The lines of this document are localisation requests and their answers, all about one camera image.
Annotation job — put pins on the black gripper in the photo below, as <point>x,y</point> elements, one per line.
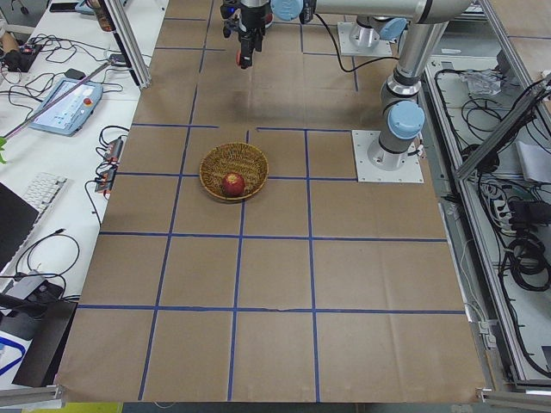
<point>248,20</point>

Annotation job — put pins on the brown glass jar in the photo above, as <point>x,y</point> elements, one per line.
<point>102,15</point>

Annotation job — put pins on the red apple in basket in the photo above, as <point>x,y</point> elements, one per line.
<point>233,185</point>

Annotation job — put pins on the white keyboard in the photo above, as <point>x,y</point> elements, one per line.
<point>43,190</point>

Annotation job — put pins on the woven wicker basket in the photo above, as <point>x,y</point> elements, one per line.
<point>245,159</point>

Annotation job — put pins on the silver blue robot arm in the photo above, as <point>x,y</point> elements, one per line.
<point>404,119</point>

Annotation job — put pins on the brown paper table cover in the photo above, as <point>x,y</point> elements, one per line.
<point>318,288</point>

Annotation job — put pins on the black laptop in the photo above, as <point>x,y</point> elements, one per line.
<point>17,222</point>

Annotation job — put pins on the blue teach pendant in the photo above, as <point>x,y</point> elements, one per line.
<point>69,115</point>

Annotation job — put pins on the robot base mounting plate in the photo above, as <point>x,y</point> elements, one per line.
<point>374,164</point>

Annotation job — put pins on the metal rod green tip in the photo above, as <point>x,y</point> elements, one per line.
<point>52,103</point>

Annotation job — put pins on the aluminium frame post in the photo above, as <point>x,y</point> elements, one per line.
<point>128,44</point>

